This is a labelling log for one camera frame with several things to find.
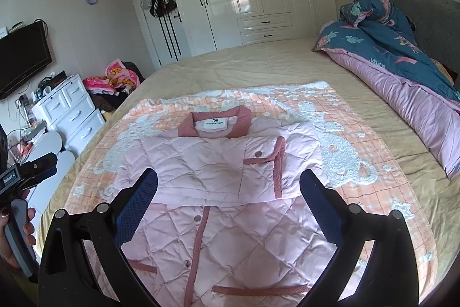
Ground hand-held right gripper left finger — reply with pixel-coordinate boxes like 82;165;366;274
38;168;159;307

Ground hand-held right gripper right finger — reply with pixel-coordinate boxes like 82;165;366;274
300;169;423;307

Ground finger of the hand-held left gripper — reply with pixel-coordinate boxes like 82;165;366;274
20;152;59;190

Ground pink quilted jacket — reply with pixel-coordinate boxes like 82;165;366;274
117;105;363;307

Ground pink clothes pile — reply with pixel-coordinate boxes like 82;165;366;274
90;62;146;113

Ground person's left hand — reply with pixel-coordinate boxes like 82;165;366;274
0;190;37;269

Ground white rounded board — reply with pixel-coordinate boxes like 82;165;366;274
27;150;76;214
22;130;62;164

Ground cluttered desk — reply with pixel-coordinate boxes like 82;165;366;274
7;95;47;157

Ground orange plaid blanket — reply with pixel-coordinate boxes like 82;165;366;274
43;80;439;307

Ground white drawer cabinet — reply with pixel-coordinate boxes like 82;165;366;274
30;74;106;157

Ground black television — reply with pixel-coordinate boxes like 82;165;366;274
0;21;53;99

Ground pink cartoon blanket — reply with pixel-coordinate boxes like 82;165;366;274
83;58;140;95

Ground blue floral quilt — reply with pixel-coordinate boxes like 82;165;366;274
311;0;460;182

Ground bed with beige sheet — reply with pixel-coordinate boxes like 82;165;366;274
36;37;460;307

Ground white door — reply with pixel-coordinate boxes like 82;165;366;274
129;0;191;70

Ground grey headboard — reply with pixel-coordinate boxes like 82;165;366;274
352;0;460;77

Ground black hanging straps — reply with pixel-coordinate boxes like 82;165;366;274
158;15;180;63

